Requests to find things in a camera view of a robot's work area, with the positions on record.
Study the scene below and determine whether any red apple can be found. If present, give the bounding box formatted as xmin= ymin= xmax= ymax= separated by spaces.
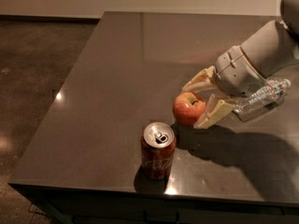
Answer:
xmin=172 ymin=91 xmax=206 ymax=126

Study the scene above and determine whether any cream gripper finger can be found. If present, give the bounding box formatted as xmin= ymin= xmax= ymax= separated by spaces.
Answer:
xmin=181 ymin=65 xmax=217 ymax=92
xmin=193 ymin=93 xmax=236 ymax=129

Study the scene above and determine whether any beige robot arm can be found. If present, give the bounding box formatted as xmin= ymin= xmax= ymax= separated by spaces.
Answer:
xmin=182 ymin=0 xmax=299 ymax=129

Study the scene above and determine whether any clear plastic water bottle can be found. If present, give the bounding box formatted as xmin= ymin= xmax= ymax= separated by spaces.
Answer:
xmin=234 ymin=77 xmax=292 ymax=115

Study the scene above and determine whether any red coke can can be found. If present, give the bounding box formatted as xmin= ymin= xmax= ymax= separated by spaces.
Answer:
xmin=140 ymin=122 xmax=177 ymax=179

